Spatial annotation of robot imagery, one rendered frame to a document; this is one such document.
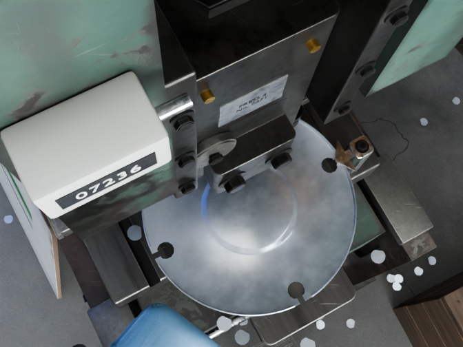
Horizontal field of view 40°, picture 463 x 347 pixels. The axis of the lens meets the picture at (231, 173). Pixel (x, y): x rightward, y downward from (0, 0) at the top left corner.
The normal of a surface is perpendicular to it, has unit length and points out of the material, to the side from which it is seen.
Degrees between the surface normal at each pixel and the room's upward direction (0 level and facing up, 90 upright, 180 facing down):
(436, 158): 0
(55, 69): 90
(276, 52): 90
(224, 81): 90
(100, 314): 0
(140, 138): 0
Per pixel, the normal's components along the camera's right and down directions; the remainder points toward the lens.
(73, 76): 0.48, 0.85
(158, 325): -0.33, -0.56
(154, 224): 0.05, -0.27
